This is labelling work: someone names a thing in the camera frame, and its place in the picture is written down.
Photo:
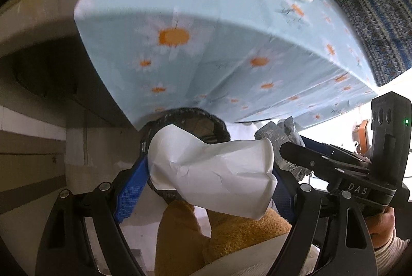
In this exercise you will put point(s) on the crushed white paper cup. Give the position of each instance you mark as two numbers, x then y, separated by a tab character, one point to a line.
234	178

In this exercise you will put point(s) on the light blue daisy tablecloth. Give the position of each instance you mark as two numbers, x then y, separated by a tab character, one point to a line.
241	60

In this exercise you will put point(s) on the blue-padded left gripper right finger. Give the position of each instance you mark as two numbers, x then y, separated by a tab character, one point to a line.
284	193

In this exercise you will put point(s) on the black trash bin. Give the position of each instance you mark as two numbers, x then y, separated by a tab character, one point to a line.
195	121

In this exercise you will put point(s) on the person's right hand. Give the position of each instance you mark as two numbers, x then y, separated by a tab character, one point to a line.
381	227

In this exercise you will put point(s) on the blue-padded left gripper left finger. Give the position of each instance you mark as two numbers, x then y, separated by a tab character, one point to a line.
128	187

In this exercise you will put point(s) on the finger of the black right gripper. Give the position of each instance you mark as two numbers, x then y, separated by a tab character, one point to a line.
321	165

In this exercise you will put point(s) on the blue patterned cloth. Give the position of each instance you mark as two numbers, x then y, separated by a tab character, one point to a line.
384	30

